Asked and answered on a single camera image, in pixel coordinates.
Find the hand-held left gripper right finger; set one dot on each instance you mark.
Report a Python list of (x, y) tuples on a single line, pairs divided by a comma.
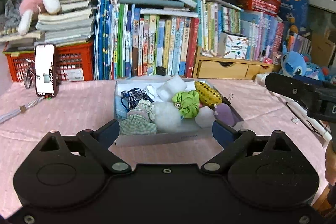
[(223, 133)]

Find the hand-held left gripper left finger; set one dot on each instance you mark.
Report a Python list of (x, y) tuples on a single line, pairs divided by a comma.
[(107, 132)]

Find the purple plush pad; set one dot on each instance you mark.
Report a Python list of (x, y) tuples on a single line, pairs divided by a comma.
[(225, 115)]

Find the light blue cloth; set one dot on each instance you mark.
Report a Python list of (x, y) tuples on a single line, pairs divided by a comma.
[(121, 109)]

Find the green checked scrunchie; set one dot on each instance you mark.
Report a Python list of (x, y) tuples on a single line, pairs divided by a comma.
[(136, 125)]

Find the yellow dotted scrunchie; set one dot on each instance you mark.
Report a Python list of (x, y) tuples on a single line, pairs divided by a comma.
[(208, 94)]

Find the navy patterned scrunchie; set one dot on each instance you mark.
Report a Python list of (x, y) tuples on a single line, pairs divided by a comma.
[(135, 98)]

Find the pink and green scrunchie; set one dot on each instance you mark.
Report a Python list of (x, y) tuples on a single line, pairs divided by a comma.
[(187, 104)]

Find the grey shallow box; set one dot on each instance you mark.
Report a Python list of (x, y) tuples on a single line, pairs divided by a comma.
[(157, 138)]

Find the white fluffy ball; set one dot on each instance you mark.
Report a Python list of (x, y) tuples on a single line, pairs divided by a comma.
[(168, 116)]

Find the white fluffy cloth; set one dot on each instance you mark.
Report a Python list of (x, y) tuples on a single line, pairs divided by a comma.
[(172, 87)]

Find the person's right hand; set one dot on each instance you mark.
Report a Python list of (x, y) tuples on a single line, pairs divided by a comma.
[(330, 166)]

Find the blue plush toy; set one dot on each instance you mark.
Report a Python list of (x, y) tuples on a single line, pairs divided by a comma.
[(294, 64)]

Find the small white paper scrap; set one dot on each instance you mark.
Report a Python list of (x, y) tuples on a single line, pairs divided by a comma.
[(295, 120)]

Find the black binder clip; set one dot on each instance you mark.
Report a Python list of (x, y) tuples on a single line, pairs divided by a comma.
[(227, 99)]

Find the small pink bow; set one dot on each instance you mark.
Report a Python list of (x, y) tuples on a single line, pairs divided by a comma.
[(267, 60)]

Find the pink tablecloth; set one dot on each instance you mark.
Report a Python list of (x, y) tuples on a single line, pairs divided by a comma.
[(73, 108)]

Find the leaning colourful notebooks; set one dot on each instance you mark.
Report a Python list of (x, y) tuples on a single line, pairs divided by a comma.
[(299, 44)]

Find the brown cardboard box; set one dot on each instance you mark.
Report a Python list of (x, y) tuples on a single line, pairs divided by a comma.
[(324, 48)]

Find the wooden drawer organiser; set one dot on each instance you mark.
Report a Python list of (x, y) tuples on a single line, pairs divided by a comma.
[(223, 70)]

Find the row of blue spine books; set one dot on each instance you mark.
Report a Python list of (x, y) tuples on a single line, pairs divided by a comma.
[(262, 35)]

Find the white box with colourful print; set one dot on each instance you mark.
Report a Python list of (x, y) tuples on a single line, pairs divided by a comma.
[(233, 45)]

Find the red plastic crate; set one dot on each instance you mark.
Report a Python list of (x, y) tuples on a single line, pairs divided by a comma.
[(73, 64)]

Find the blue printed carton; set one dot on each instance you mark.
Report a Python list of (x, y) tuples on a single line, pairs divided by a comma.
[(294, 11)]

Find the small black box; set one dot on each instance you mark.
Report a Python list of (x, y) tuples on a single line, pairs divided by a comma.
[(161, 71)]

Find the miniature toy sword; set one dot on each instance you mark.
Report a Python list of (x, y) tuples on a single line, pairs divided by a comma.
[(26, 107)]

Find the smartphone on stand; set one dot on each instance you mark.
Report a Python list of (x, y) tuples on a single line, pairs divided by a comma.
[(46, 69)]

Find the red plastic basket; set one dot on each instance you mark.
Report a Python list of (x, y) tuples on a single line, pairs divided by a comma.
[(258, 2)]

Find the miniature bicycle model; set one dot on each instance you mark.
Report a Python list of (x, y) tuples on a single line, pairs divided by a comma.
[(28, 77)]

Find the row of tall picture books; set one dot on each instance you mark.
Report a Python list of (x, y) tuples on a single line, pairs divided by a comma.
[(147, 43)]

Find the row of slim green books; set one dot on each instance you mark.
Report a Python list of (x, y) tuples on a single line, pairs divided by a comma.
[(218, 19)]

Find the stack of flat books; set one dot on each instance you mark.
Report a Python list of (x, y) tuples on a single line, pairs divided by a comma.
[(68, 22)]

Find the cream flat board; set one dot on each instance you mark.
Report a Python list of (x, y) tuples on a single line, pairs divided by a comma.
[(23, 36)]

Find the pile of books lying flat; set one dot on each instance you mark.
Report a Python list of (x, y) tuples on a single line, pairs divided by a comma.
[(157, 6)]

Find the pink plush toy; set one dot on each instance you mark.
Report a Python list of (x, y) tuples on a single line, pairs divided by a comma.
[(34, 1)]

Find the grey plush toy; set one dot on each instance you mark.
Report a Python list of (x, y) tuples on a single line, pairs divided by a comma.
[(12, 12)]

